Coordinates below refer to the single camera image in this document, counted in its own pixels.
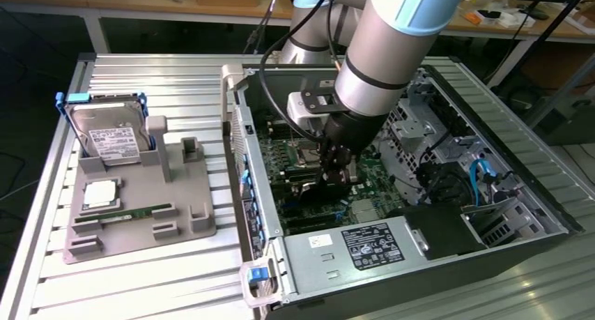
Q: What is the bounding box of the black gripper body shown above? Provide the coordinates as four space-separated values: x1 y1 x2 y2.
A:
322 111 389 155

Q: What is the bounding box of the silver hard disk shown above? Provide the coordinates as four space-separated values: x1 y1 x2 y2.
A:
69 102 153 167

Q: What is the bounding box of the silver CPU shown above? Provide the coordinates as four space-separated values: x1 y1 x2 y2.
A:
81 180 121 209

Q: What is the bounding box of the blue wire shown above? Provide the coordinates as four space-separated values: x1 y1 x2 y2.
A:
468 158 501 208

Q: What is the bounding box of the silver chipset heat sink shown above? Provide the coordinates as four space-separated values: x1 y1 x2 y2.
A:
350 199 388 220

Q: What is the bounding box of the grey parts rack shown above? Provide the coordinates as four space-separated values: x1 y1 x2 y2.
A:
62 116 218 265

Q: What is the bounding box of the blue case latch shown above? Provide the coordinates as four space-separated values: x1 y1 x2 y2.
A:
248 266 270 285

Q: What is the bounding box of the black tripod pole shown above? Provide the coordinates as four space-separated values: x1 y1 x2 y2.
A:
485 0 587 89

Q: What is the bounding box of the black box on floor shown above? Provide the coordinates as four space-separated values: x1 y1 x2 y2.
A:
533 98 595 146

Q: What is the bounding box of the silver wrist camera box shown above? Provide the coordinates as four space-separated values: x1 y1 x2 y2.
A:
286 88 345 130

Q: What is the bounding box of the hard disk drive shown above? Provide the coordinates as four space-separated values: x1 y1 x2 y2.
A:
53 91 149 153

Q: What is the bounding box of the black wire bundle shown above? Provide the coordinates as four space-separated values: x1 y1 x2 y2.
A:
412 159 516 213

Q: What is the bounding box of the orange white small box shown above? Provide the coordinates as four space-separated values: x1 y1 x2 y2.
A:
464 8 535 30

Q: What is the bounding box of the silver power supply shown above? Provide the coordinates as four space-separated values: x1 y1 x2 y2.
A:
281 218 430 297

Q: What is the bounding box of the silver disk bay cage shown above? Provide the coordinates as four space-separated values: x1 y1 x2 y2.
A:
385 86 471 204

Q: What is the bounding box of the black air shroud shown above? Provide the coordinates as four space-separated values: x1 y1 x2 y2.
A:
384 201 489 261

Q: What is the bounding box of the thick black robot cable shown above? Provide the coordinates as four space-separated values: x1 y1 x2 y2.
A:
257 0 342 142

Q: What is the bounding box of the CPU socket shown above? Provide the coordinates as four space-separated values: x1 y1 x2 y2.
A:
292 142 326 167

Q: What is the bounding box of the open black PC case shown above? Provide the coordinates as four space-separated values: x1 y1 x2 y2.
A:
221 63 587 320

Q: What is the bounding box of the thin robot cable with plug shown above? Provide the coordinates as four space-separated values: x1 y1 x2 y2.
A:
240 0 282 56

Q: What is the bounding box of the green motherboard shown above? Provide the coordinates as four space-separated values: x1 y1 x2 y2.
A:
257 119 405 236

